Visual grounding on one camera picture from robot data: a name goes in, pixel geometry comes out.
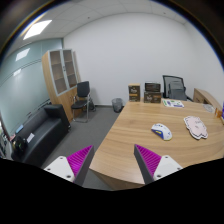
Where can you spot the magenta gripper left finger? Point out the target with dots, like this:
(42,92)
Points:
(74,167)

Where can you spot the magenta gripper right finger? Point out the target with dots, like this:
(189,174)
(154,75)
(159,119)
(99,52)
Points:
(153,166)

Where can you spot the white blue computer mouse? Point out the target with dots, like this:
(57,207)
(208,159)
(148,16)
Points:
(162,131)

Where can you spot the pink white mouse pad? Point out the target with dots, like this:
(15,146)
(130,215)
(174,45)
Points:
(196,127)

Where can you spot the wooden desk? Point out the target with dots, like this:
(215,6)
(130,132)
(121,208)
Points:
(114,161)

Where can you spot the black leather sofa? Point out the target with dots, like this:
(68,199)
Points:
(49,125)

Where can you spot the white paper on sofa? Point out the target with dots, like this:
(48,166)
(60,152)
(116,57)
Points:
(31,136)

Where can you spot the black visitor chair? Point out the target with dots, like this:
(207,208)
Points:
(83,99)

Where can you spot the white green printed sheet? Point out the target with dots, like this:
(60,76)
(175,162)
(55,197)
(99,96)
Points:
(173,103)

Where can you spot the lower brown cardboard box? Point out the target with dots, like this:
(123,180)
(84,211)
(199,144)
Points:
(152,97)

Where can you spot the black mesh waste bin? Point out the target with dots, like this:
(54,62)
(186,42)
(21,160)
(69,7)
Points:
(117,104)

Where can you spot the tall brown cardboard box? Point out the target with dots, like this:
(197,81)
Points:
(134,92)

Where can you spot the upper dark cardboard box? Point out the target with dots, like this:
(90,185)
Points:
(152,87)

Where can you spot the grey mesh office chair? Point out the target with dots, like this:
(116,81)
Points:
(174,88)

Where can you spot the wooden side cabinet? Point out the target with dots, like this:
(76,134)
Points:
(204,97)

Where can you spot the wooden glass-door cabinet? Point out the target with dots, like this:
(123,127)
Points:
(60,78)

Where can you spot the ceiling light panel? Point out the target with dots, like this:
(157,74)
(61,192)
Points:
(36,29)

